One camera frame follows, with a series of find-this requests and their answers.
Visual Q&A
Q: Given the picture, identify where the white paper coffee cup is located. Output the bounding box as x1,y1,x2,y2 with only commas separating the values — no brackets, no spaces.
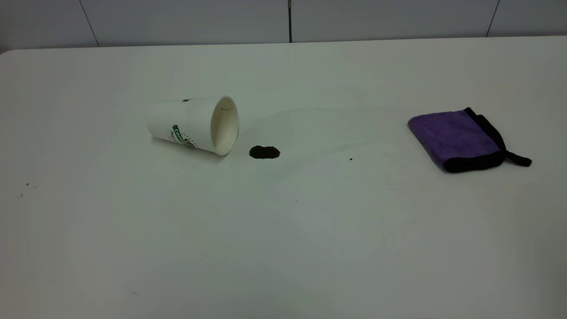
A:
147,95,240,156

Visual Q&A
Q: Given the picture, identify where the purple cloth with black trim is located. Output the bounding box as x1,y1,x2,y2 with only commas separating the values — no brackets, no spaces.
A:
407,107,532,173

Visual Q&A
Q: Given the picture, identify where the dark coffee spill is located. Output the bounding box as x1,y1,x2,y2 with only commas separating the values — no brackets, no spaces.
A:
249,145,281,160

